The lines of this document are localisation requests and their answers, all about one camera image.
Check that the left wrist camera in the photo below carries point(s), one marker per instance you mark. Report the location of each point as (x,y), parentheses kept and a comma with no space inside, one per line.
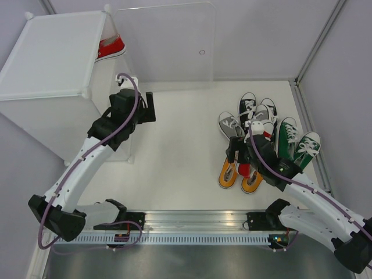
(124,83)

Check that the black sneaker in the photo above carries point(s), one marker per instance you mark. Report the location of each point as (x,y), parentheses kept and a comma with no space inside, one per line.
(271,105)
(247,107)

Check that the green sneaker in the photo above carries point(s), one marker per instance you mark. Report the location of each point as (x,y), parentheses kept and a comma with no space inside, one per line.
(307,149)
(286,138)

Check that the green sneaker left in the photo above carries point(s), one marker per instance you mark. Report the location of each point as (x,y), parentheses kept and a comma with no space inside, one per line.
(286,138)

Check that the orange sneaker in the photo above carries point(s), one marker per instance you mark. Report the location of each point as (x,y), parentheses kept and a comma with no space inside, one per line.
(250,184)
(228,175)

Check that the aluminium mounting rail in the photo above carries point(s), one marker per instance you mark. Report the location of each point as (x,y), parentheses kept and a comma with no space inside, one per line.
(196,221)

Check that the black sneaker back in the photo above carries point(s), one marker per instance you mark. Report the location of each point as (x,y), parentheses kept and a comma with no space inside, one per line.
(271,105)

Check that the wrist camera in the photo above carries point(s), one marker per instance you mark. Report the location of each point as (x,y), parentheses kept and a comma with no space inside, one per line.
(254,128)
(124,83)

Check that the aluminium corner frame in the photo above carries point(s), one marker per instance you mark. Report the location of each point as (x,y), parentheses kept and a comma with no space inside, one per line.
(299,94)
(48,7)

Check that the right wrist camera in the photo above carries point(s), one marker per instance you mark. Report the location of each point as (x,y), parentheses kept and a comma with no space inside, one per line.
(254,128)

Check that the aluminium corner frame right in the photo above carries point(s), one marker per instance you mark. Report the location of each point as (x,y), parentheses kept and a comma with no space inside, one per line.
(299,94)

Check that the grey sneaker left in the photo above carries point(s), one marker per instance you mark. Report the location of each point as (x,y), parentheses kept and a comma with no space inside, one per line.
(230,126)

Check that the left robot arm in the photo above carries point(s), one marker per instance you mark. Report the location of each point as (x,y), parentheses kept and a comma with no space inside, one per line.
(58,209)

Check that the orange sneaker right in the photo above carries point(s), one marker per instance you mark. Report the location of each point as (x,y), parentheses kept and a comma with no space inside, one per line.
(250,184)

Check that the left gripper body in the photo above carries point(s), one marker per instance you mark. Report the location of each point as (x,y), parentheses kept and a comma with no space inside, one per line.
(142,114)

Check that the white slotted cable duct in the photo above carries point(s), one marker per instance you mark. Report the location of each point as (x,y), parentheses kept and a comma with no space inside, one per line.
(171,239)

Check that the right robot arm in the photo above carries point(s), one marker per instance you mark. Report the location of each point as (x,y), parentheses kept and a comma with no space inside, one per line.
(345,233)

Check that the black sneaker front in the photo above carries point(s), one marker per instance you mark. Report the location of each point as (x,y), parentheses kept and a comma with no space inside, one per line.
(247,107)

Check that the transparent cabinet door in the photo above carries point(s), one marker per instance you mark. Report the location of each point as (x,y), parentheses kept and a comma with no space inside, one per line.
(170,47)

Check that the red sneaker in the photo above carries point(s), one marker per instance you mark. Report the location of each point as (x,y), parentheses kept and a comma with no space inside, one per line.
(261,141)
(110,48)

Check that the grey sneaker right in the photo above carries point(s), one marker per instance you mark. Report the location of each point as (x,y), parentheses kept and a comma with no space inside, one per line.
(262,113)

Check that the green sneaker right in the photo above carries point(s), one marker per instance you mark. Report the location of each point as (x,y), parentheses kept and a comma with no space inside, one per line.
(307,149)

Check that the aluminium corner frame left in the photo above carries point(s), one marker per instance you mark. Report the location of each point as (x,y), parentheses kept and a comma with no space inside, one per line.
(48,7)

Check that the orange sneaker left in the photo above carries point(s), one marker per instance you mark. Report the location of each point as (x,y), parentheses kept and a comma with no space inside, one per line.
(228,175)

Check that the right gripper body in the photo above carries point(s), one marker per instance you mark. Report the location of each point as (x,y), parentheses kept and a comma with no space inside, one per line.
(238,143)

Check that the white plastic shoe cabinet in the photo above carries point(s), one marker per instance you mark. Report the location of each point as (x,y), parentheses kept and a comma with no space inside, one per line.
(51,86)

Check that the grey sneaker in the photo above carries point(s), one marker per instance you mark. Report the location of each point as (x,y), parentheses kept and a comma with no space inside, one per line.
(230,126)
(262,113)

